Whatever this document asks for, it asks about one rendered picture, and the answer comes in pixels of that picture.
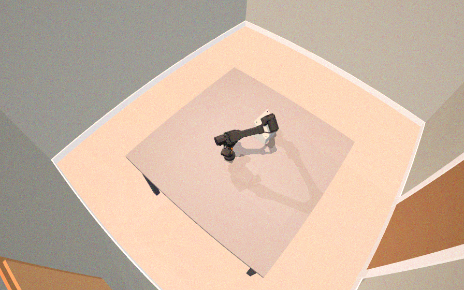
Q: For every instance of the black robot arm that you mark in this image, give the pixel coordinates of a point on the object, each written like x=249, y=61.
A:
x=233, y=136

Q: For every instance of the dark grey round pedestal with shaft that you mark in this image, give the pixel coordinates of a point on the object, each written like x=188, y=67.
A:
x=232, y=156

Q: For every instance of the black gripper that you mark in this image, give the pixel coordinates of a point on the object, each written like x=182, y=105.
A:
x=227, y=151

